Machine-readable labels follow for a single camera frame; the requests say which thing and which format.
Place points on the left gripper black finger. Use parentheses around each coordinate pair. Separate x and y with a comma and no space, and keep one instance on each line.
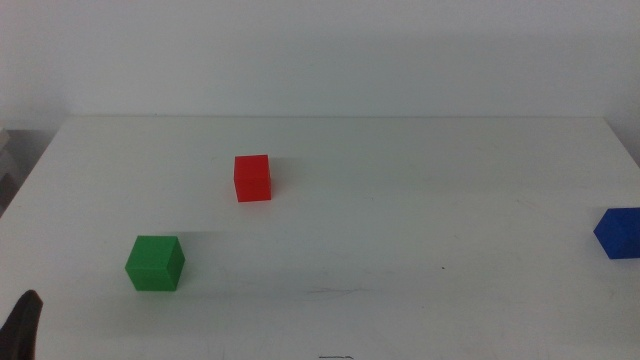
(20,330)

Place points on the green cube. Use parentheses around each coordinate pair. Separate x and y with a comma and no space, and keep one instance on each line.
(152,265)

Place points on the red cube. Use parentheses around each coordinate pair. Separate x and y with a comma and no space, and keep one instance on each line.
(252,180)

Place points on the blue cube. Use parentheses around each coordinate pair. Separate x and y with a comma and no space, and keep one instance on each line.
(622,235)

